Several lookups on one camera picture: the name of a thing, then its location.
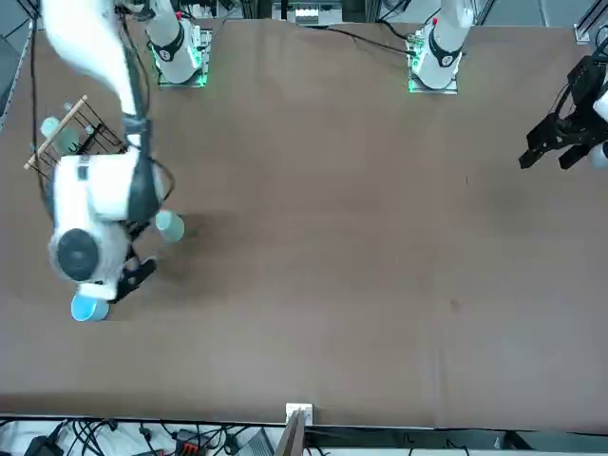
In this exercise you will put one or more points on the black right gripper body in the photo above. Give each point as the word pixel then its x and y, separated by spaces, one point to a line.
pixel 126 289

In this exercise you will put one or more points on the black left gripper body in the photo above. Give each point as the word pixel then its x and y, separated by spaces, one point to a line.
pixel 586 81

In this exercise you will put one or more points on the blue plastic cup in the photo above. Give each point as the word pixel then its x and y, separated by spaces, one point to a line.
pixel 88 311

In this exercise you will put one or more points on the pale green plastic cup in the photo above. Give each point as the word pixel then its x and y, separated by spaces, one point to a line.
pixel 66 140
pixel 170 228

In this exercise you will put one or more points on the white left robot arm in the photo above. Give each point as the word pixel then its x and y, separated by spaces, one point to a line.
pixel 444 47

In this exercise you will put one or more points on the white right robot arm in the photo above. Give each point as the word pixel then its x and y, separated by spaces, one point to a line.
pixel 95 190

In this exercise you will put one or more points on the orange and black adapter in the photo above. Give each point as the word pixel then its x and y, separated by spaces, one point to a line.
pixel 186 444

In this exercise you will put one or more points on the large black power brick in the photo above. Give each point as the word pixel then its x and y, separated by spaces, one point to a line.
pixel 43 446

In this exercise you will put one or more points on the ribbed black power brick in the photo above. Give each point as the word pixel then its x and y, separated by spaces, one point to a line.
pixel 256 444

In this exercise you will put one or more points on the white power strip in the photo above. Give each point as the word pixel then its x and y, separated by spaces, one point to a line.
pixel 306 16

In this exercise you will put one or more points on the aluminium corner bracket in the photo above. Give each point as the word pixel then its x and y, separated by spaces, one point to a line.
pixel 582 33

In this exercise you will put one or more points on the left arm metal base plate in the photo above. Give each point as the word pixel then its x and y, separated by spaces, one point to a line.
pixel 451 89

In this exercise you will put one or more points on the aluminium camera post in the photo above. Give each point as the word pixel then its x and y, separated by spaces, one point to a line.
pixel 297 427

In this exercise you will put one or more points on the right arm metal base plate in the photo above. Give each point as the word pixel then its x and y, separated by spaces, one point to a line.
pixel 204 57

